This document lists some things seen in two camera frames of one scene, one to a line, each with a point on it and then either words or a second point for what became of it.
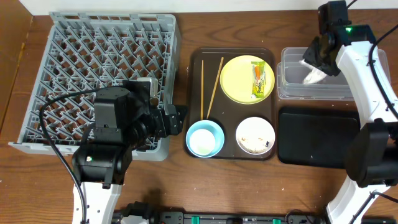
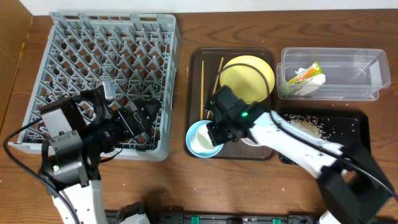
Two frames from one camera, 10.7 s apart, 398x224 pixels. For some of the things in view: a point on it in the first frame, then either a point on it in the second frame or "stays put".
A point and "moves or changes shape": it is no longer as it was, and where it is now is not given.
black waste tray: [316, 137] stays put
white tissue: [314, 75] moves or changes shape
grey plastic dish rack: [86, 51] stays put
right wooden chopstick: [215, 86] stays put
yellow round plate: [236, 79] stays put
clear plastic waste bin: [291, 74] stays put
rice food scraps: [257, 152] -> [324, 127]
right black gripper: [318, 56] -> [216, 134]
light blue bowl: [205, 139] stays put
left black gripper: [171, 119] -> [128, 118]
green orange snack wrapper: [259, 78] -> [308, 74]
